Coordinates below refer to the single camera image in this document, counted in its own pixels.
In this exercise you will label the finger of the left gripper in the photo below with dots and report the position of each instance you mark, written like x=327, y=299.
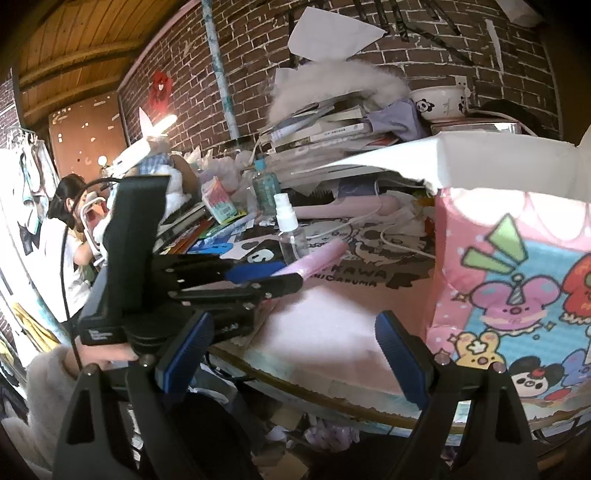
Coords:
x=253, y=292
x=208, y=270

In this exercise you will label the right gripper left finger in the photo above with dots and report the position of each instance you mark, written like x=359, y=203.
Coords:
x=182, y=356

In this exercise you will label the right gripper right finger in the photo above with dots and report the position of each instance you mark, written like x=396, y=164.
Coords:
x=412, y=362

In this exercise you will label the pink towel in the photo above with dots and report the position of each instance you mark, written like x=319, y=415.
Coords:
x=317, y=260

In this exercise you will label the black panda tissue pack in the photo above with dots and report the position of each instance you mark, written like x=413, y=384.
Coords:
x=258, y=250

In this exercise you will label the operator left hand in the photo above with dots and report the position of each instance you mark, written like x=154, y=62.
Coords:
x=79, y=356

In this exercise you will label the blue luggage tag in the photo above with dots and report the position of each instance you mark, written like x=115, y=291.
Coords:
x=211, y=249

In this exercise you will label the clear spray bottle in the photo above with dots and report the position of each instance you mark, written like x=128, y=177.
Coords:
x=293, y=243

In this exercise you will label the white blue marker pen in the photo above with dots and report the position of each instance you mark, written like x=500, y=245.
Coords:
x=225, y=230

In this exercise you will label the snack sachets pile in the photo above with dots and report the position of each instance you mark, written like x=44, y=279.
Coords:
x=183, y=243

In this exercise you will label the colourful tissue packet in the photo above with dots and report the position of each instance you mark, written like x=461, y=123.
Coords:
x=217, y=201

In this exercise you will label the person in white shirt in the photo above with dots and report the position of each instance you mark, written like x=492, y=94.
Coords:
x=61, y=265

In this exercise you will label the teal capped glass bottle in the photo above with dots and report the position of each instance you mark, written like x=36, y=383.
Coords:
x=266, y=186

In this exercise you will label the white dog plush toy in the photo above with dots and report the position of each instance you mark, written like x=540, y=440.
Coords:
x=152, y=159

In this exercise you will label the pink hair brush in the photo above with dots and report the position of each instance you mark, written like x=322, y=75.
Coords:
x=324, y=205

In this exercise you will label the stack of books and papers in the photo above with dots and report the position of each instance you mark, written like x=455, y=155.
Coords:
x=322, y=130

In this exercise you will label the purple cloth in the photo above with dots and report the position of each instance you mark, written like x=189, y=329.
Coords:
x=401, y=119

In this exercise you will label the panda ceramic bowl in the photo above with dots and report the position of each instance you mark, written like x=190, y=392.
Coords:
x=441, y=103

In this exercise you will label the white paper sheet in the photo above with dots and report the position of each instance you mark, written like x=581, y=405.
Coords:
x=321, y=35

